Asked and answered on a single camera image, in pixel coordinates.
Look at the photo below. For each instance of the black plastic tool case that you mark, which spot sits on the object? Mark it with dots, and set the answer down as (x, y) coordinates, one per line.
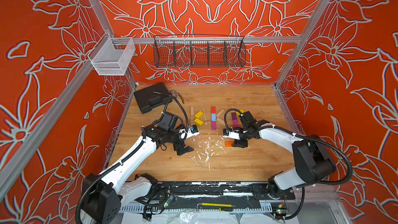
(151, 97)

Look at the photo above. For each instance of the pale wooden block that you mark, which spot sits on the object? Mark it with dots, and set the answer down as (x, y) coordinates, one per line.
(220, 113)

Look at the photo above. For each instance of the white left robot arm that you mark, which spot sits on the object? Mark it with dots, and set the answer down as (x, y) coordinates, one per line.
(103, 195)

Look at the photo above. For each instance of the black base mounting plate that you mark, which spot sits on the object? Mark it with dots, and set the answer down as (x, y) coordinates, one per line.
(195, 189)

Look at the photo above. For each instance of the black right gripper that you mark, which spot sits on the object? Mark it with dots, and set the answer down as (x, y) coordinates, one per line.
(240, 142)

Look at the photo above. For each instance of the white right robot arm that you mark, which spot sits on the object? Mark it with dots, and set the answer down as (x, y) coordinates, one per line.
(312, 160)

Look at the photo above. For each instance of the orange block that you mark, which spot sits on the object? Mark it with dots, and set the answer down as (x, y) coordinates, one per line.
(228, 143)

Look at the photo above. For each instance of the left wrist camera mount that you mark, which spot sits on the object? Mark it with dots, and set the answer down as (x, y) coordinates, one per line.
(190, 132)

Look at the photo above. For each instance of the white wire basket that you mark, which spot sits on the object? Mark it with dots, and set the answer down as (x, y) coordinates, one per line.
(111, 56)

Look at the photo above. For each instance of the black wire basket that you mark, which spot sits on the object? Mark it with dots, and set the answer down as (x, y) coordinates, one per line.
(199, 51)

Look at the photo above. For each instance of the metal ball valve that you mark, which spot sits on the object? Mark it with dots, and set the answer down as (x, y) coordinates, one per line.
(177, 95)

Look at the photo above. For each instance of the red block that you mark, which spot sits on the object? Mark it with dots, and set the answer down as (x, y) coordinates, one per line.
(213, 109)

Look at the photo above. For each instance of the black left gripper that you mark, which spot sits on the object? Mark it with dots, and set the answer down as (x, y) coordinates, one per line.
(181, 144)

